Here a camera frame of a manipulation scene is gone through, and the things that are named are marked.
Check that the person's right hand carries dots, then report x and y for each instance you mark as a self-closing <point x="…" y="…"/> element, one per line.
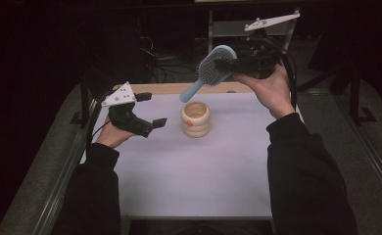
<point x="270" y="91"/>

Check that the black floor stand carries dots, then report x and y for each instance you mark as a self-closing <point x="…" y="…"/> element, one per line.
<point x="358" y="98"/>
<point x="84" y="104"/>

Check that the person's left hand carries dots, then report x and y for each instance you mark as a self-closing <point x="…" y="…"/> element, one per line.
<point x="114" y="135"/>

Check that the light blue hairbrush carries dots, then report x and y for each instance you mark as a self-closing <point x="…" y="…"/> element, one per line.
<point x="192" y="91"/>

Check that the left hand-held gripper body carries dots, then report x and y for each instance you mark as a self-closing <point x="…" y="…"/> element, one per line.
<point x="123" y="117"/>

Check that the cream ringed duck cup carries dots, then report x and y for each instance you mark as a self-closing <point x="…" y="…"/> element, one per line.
<point x="195" y="122"/>

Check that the white table cover sheet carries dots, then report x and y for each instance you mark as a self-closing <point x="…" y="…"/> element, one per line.
<point x="192" y="176"/>

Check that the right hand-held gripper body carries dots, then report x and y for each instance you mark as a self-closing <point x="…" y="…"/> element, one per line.
<point x="259" y="57"/>

